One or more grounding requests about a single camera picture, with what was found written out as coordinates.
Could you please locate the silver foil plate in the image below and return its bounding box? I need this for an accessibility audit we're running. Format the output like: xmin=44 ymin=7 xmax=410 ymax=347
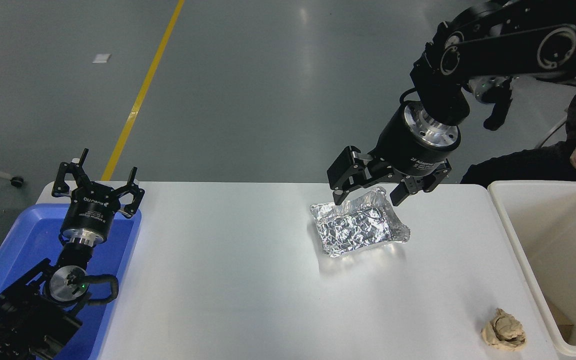
xmin=309 ymin=186 xmax=411 ymax=258

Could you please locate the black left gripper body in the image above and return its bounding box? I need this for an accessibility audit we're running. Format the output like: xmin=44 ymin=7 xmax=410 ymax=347
xmin=60 ymin=182 xmax=122 ymax=237

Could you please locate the blue plastic tray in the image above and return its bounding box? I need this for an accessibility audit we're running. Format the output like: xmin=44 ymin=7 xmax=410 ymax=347
xmin=0 ymin=203 xmax=143 ymax=360

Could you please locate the large pale plastic bin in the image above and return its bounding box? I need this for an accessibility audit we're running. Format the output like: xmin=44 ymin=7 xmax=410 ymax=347
xmin=487 ymin=180 xmax=576 ymax=359

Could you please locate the crumpled tan paper ball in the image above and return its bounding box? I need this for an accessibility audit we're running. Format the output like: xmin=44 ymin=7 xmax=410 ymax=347
xmin=481 ymin=308 xmax=527 ymax=352

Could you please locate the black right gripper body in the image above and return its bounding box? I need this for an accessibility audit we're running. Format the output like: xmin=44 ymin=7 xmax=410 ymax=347
xmin=375 ymin=105 xmax=461 ymax=176

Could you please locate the person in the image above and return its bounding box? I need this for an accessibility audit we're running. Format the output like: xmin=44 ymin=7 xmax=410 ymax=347
xmin=460 ymin=86 xmax=576 ymax=195

